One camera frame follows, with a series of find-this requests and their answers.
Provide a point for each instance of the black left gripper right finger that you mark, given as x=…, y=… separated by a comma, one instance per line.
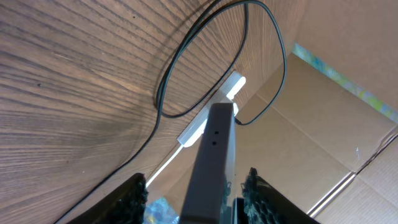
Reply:
x=263, y=204

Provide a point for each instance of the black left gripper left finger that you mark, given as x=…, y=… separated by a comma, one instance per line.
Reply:
x=124, y=205

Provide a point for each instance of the blue smartphone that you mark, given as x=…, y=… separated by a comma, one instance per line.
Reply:
x=209, y=197

